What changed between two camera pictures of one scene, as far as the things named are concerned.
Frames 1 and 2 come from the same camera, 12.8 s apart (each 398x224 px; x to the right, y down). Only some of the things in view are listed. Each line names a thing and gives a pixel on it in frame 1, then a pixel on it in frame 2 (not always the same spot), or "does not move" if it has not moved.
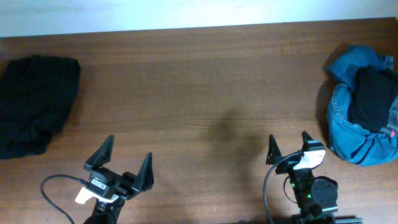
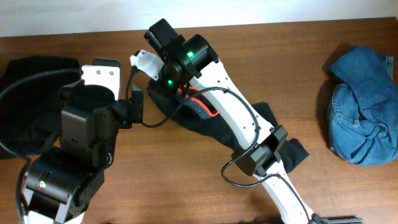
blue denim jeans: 356,143 does not move
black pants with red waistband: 372,98 → 189,105
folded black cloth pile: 37,93 does not move
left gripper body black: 126,183 → 134,111
